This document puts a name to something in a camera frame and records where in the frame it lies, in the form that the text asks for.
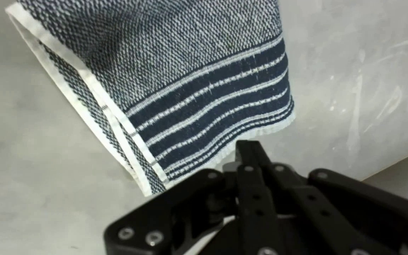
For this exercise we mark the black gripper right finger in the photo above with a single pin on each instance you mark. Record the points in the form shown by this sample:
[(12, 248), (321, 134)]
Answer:
[(355, 217)]

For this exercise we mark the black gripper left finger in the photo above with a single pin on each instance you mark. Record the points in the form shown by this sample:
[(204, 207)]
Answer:
[(176, 222)]

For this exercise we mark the blue-grey woven towel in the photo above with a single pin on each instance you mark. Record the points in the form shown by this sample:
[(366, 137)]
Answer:
[(166, 57)]

